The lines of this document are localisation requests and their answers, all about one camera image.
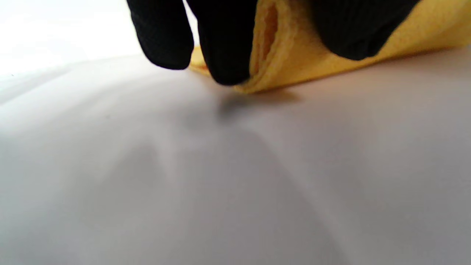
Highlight person's left hand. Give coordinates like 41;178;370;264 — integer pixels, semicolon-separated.
126;0;420;86

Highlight yellow square towel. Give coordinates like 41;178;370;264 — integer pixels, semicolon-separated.
190;0;471;93

